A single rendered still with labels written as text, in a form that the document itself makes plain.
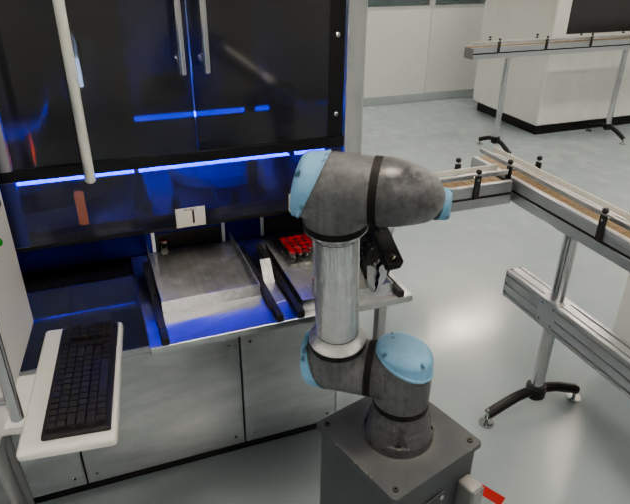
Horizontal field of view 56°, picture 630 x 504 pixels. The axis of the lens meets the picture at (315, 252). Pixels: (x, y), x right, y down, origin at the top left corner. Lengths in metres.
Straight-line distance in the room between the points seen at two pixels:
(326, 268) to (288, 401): 1.25
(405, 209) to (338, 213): 0.11
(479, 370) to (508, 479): 0.62
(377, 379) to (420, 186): 0.43
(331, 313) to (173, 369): 1.00
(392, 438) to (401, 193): 0.56
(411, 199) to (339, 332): 0.33
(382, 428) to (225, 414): 1.01
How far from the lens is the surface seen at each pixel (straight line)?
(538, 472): 2.49
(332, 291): 1.08
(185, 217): 1.76
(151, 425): 2.17
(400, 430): 1.28
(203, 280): 1.71
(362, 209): 0.95
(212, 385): 2.11
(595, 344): 2.26
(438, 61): 7.42
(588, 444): 2.66
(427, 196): 0.97
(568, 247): 2.28
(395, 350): 1.21
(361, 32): 1.77
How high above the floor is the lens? 1.74
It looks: 28 degrees down
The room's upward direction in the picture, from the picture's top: 1 degrees clockwise
